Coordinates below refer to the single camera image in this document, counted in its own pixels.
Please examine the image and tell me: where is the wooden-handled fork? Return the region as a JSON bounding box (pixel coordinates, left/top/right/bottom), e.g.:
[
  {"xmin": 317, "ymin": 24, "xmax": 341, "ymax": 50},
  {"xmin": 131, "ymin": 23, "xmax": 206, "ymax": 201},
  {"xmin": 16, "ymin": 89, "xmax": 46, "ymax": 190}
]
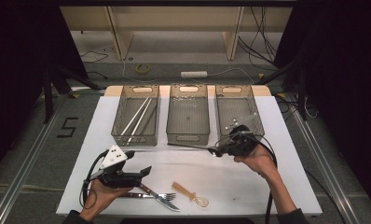
[{"xmin": 126, "ymin": 191, "xmax": 177, "ymax": 202}]

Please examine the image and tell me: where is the white cable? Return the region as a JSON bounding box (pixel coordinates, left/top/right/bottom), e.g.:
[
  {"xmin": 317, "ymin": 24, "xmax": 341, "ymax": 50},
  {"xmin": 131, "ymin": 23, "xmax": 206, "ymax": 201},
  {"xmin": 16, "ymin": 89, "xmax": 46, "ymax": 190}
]
[{"xmin": 121, "ymin": 59, "xmax": 256, "ymax": 85}]

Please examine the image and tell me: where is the yellow tape roll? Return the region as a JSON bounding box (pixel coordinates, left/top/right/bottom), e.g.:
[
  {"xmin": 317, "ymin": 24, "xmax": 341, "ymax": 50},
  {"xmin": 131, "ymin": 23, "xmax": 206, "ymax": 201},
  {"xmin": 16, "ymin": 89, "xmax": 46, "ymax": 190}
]
[{"xmin": 134, "ymin": 63, "xmax": 151, "ymax": 75}]

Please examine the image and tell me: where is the left hand-held gripper cable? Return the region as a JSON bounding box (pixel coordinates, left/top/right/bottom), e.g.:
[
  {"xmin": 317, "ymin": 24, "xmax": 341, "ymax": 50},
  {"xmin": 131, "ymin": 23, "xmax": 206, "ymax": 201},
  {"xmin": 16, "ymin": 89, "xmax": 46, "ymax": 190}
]
[{"xmin": 79, "ymin": 149, "xmax": 110, "ymax": 208}]

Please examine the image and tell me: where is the amber plastic spoon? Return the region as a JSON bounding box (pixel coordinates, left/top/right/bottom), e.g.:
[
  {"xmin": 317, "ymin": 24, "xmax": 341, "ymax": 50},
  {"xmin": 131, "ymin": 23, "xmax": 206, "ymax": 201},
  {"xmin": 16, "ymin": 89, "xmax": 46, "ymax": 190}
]
[{"xmin": 172, "ymin": 181, "xmax": 210, "ymax": 208}]

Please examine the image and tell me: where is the metal spoon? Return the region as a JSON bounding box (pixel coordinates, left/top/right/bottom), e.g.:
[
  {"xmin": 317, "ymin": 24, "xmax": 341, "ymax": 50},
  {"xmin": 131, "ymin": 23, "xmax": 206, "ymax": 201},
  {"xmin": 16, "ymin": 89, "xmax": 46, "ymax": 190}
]
[{"xmin": 167, "ymin": 142, "xmax": 224, "ymax": 158}]

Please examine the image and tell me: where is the bundle of black cables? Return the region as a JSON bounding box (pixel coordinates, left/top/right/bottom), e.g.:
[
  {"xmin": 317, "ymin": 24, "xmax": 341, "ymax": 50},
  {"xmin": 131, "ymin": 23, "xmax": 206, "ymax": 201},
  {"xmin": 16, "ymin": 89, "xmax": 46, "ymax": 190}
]
[{"xmin": 238, "ymin": 6, "xmax": 280, "ymax": 68}]

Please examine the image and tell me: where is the light wooden shelf unit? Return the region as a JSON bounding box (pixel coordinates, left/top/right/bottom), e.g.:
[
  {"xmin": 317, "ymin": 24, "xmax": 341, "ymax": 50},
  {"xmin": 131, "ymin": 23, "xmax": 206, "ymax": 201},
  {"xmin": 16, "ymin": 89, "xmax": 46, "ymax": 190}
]
[{"xmin": 58, "ymin": 6, "xmax": 294, "ymax": 62}]

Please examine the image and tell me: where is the grey plastic bin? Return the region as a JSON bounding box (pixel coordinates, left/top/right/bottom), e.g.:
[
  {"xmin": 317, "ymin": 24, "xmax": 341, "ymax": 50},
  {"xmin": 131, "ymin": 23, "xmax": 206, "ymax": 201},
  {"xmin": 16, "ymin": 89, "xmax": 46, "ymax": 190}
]
[
  {"xmin": 165, "ymin": 83, "xmax": 212, "ymax": 147},
  {"xmin": 213, "ymin": 84, "xmax": 266, "ymax": 147},
  {"xmin": 110, "ymin": 84, "xmax": 160, "ymax": 147}
]

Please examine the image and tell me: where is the hand-held gripper cable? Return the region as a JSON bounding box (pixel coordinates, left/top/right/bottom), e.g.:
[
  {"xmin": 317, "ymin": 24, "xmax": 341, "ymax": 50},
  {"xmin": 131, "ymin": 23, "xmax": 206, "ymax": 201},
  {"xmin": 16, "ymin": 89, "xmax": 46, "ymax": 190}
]
[
  {"xmin": 214, "ymin": 132, "xmax": 279, "ymax": 224},
  {"xmin": 79, "ymin": 149, "xmax": 110, "ymax": 208}
]

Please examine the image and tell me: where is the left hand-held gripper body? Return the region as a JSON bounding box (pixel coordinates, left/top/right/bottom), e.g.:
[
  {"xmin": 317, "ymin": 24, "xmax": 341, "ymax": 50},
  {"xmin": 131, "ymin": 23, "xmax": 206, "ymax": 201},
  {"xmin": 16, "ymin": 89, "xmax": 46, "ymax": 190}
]
[{"xmin": 87, "ymin": 144, "xmax": 144, "ymax": 189}]

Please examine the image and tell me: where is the wooden-handled knife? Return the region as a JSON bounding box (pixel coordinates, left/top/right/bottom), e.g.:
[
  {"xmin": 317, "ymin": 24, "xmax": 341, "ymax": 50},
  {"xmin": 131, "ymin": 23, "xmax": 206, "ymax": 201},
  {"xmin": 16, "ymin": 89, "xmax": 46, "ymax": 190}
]
[{"xmin": 138, "ymin": 183, "xmax": 181, "ymax": 213}]

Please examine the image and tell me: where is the black metal stand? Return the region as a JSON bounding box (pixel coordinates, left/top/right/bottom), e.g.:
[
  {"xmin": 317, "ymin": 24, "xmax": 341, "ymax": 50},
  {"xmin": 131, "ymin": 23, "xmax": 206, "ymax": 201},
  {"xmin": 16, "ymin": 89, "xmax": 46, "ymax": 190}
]
[
  {"xmin": 42, "ymin": 63, "xmax": 101, "ymax": 124},
  {"xmin": 254, "ymin": 59, "xmax": 309, "ymax": 120}
]

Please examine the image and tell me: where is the thin black floor cable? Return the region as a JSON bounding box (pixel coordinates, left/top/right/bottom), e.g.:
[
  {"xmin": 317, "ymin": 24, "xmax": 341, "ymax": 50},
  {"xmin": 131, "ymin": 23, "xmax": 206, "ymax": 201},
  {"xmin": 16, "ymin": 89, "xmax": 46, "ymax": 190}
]
[{"xmin": 79, "ymin": 50, "xmax": 109, "ymax": 63}]

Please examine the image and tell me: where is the right hand-held gripper cable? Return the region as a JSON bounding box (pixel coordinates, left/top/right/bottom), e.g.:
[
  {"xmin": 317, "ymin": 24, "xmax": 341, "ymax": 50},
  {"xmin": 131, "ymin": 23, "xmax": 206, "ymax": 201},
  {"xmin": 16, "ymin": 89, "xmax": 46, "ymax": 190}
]
[{"xmin": 214, "ymin": 132, "xmax": 279, "ymax": 224}]

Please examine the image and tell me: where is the person's left hand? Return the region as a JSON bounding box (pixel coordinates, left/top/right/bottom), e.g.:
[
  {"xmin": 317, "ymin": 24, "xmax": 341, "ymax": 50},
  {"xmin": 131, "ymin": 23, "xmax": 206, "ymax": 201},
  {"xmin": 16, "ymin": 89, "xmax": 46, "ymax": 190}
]
[{"xmin": 79, "ymin": 178, "xmax": 133, "ymax": 222}]

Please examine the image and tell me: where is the person's right hand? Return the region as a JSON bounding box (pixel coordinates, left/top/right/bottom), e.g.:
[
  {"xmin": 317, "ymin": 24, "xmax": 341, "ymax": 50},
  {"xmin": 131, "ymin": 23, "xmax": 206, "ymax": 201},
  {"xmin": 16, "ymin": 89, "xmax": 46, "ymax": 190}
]
[{"xmin": 234, "ymin": 144, "xmax": 280, "ymax": 180}]

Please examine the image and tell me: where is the aluminium floor rail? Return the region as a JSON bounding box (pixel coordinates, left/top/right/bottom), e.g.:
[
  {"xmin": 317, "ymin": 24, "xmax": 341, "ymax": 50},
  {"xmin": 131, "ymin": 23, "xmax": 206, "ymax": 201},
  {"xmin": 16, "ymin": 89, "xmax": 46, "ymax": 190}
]
[
  {"xmin": 0, "ymin": 92, "xmax": 70, "ymax": 224},
  {"xmin": 287, "ymin": 92, "xmax": 362, "ymax": 224}
]

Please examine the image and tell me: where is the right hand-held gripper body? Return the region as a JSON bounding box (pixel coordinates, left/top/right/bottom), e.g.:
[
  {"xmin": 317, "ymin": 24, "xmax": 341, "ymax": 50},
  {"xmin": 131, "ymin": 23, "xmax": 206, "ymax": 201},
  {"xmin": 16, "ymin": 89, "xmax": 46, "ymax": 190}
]
[{"xmin": 225, "ymin": 113, "xmax": 259, "ymax": 157}]

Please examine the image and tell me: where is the white power strip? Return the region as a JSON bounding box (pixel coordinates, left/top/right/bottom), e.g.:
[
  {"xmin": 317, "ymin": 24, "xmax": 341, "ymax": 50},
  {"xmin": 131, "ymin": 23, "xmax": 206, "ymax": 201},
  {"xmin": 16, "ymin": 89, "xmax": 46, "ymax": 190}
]
[{"xmin": 180, "ymin": 70, "xmax": 208, "ymax": 78}]

